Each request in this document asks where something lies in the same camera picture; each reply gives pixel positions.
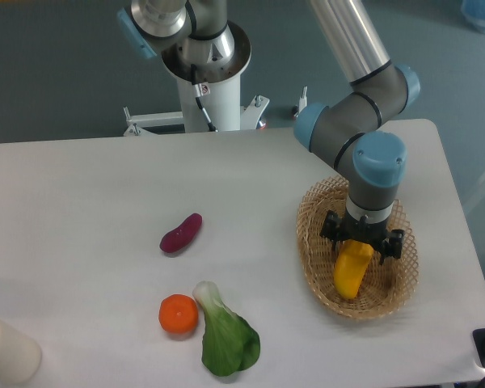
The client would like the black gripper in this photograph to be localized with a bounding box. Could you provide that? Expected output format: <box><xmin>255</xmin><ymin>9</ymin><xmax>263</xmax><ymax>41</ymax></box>
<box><xmin>319</xmin><ymin>206</ymin><xmax>404</xmax><ymax>265</ymax></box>

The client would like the yellow mango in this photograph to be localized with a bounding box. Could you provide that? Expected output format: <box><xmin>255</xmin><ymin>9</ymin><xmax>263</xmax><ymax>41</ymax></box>
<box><xmin>333</xmin><ymin>240</ymin><xmax>374</xmax><ymax>299</ymax></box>

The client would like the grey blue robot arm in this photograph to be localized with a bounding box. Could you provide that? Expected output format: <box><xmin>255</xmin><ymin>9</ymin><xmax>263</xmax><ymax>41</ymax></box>
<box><xmin>117</xmin><ymin>1</ymin><xmax>420</xmax><ymax>259</ymax></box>

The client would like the woven bamboo basket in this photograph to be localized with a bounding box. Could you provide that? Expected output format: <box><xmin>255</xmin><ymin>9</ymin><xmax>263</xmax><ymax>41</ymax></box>
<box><xmin>297</xmin><ymin>175</ymin><xmax>419</xmax><ymax>320</ymax></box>

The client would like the green bok choy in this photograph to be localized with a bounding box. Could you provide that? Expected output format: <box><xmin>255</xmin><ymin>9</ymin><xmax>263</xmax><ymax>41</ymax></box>
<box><xmin>192</xmin><ymin>281</ymin><xmax>260</xmax><ymax>377</ymax></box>

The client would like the purple sweet potato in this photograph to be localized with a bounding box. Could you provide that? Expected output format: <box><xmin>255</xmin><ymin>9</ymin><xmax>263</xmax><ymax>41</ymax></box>
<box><xmin>159</xmin><ymin>213</ymin><xmax>203</xmax><ymax>254</ymax></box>

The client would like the orange tangerine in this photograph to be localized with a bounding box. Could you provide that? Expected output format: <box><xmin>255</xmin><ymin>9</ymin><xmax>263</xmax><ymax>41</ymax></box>
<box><xmin>158</xmin><ymin>294</ymin><xmax>199</xmax><ymax>335</ymax></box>

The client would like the blue plastic bag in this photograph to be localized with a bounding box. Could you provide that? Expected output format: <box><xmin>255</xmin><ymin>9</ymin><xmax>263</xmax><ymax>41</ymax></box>
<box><xmin>461</xmin><ymin>0</ymin><xmax>485</xmax><ymax>34</ymax></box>

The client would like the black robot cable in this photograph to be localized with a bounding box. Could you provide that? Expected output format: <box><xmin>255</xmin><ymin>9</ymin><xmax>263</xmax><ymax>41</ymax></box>
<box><xmin>189</xmin><ymin>63</ymin><xmax>218</xmax><ymax>133</ymax></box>

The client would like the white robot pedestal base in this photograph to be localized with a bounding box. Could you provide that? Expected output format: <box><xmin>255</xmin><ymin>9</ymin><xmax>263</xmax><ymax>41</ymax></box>
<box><xmin>124</xmin><ymin>21</ymin><xmax>270</xmax><ymax>136</ymax></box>

